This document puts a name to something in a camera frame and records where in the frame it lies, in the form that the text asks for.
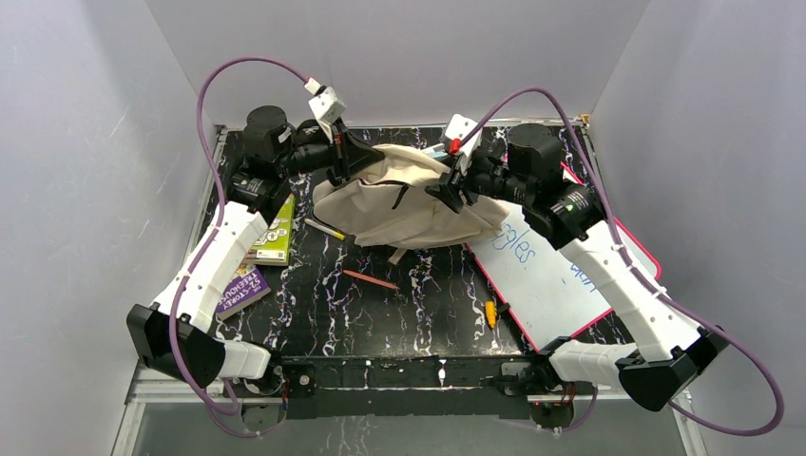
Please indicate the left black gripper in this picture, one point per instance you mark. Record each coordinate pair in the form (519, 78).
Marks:
(339, 150)

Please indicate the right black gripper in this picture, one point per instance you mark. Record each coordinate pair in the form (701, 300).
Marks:
(449, 186)

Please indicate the cream canvas student bag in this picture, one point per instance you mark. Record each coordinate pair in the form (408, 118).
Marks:
(387, 204)

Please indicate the green treehouse book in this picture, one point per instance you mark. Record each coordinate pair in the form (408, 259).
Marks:
(273, 247)

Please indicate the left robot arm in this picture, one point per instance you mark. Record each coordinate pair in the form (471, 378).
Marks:
(171, 333)

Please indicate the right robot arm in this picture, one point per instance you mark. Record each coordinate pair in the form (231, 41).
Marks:
(556, 244)

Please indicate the white yellow highlighter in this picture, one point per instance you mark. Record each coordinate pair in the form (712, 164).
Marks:
(325, 229)

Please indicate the red pencil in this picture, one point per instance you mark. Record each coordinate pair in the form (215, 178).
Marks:
(370, 279)

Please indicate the yellow marker cap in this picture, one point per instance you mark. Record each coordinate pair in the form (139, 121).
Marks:
(491, 314)

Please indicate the pink framed whiteboard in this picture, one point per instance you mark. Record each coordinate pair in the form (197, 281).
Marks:
(548, 296)

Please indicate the purple treehouse book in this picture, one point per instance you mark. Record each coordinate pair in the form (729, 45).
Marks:
(247, 287)

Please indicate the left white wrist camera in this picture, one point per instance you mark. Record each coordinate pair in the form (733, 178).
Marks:
(325, 105)

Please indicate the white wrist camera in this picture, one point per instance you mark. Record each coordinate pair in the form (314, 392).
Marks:
(325, 105)
(461, 136)

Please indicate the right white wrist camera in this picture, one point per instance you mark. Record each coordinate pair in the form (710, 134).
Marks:
(461, 136)

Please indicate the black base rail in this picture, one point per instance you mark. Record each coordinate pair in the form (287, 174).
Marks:
(502, 386)

